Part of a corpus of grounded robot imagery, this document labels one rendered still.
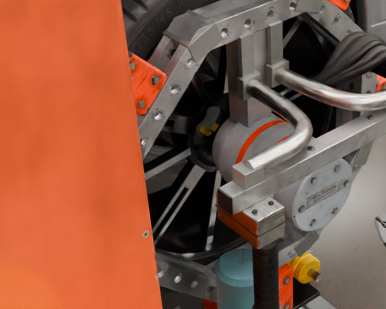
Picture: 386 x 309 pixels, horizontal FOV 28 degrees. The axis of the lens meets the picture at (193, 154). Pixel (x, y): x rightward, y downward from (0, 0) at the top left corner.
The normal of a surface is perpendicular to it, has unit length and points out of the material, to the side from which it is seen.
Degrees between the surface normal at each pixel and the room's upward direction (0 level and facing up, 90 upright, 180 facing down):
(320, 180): 90
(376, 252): 0
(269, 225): 90
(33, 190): 90
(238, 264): 0
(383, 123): 90
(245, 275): 0
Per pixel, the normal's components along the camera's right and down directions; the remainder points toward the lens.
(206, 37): 0.58, 0.42
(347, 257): -0.07, -0.83
